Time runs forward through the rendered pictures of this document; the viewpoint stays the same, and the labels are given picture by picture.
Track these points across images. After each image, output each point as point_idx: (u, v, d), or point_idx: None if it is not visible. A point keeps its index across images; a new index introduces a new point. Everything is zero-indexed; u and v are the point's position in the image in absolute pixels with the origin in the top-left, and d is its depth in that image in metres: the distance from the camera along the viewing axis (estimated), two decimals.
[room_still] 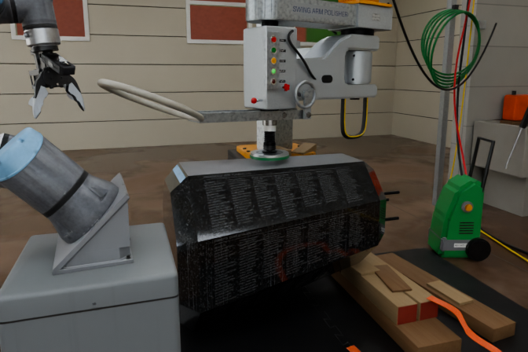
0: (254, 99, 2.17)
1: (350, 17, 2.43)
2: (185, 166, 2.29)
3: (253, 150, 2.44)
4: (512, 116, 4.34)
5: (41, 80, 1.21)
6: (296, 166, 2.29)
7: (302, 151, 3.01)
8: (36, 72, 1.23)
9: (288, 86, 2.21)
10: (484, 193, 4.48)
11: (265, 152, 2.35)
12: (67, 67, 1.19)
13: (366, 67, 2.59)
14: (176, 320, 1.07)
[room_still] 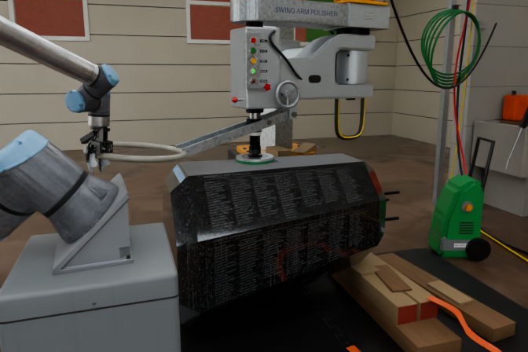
0: (235, 98, 2.23)
1: (340, 17, 2.41)
2: (185, 166, 2.29)
3: (268, 159, 2.36)
4: (512, 116, 4.34)
5: None
6: (296, 166, 2.29)
7: (302, 151, 3.01)
8: None
9: (269, 86, 2.24)
10: (484, 193, 4.48)
11: (260, 154, 2.46)
12: None
13: (361, 67, 2.55)
14: (176, 320, 1.07)
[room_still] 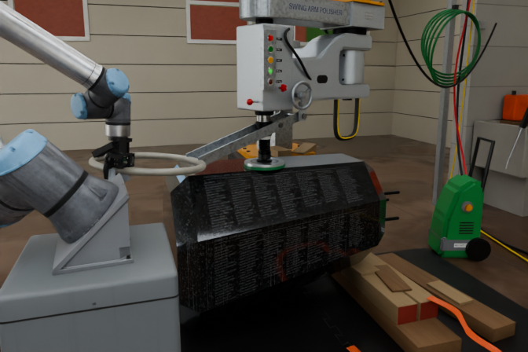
0: (251, 100, 2.07)
1: (345, 16, 2.37)
2: (185, 166, 2.29)
3: (254, 165, 2.20)
4: (512, 116, 4.34)
5: None
6: (296, 166, 2.29)
7: (302, 151, 3.01)
8: None
9: (285, 87, 2.12)
10: (484, 193, 4.48)
11: (270, 160, 2.27)
12: None
13: (357, 67, 2.53)
14: (176, 320, 1.07)
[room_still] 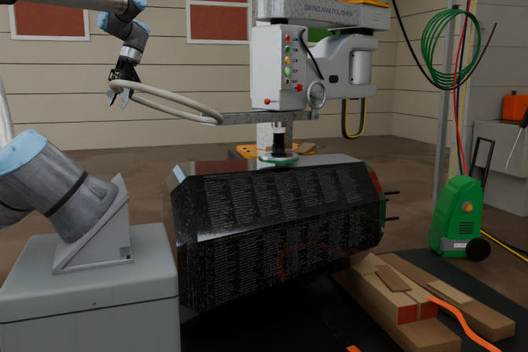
0: (268, 100, 2.10)
1: (354, 17, 2.42)
2: (185, 166, 2.29)
3: (295, 153, 2.36)
4: (512, 116, 4.34)
5: None
6: (296, 166, 2.29)
7: (302, 151, 3.01)
8: (130, 77, 1.85)
9: (302, 87, 2.15)
10: (484, 193, 4.48)
11: None
12: None
13: (365, 67, 2.58)
14: (176, 320, 1.07)
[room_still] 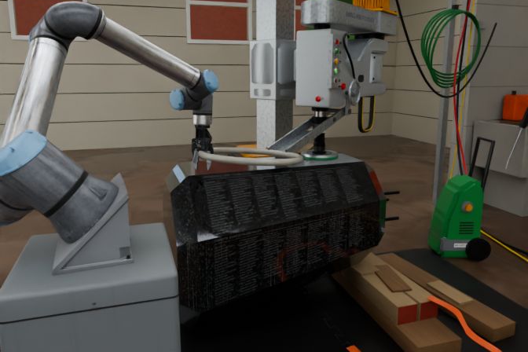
0: (320, 97, 2.31)
1: (375, 23, 2.72)
2: (185, 166, 2.29)
3: None
4: (512, 116, 4.34)
5: (211, 147, 2.03)
6: (296, 166, 2.29)
7: (302, 151, 3.01)
8: (209, 141, 2.00)
9: (345, 86, 2.40)
10: (484, 193, 4.48)
11: (313, 151, 2.56)
12: None
13: (381, 67, 2.92)
14: (176, 320, 1.07)
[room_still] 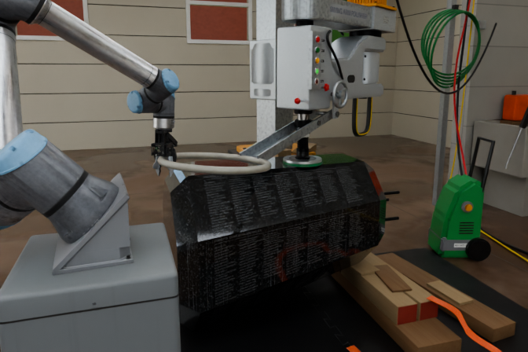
0: (299, 99, 2.14)
1: (368, 20, 2.52)
2: None
3: (292, 162, 2.28)
4: (512, 116, 4.34)
5: (174, 152, 1.91)
6: (296, 166, 2.29)
7: None
8: (170, 145, 1.87)
9: (328, 86, 2.22)
10: (484, 193, 4.48)
11: (308, 157, 2.35)
12: None
13: (375, 67, 2.70)
14: (176, 320, 1.07)
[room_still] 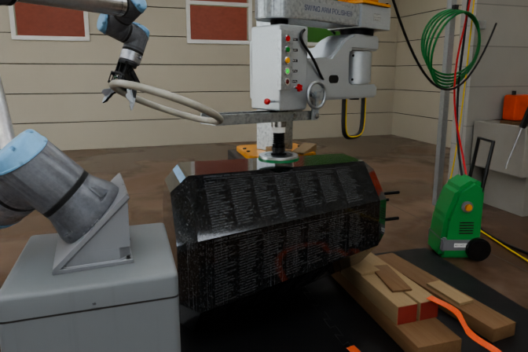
0: (268, 100, 2.10)
1: (354, 17, 2.42)
2: (185, 166, 2.29)
3: (291, 152, 2.39)
4: (512, 116, 4.34)
5: None
6: (296, 166, 2.29)
7: (302, 151, 3.01)
8: (130, 78, 1.86)
9: (302, 87, 2.16)
10: (484, 193, 4.48)
11: None
12: None
13: (365, 67, 2.59)
14: (176, 320, 1.07)
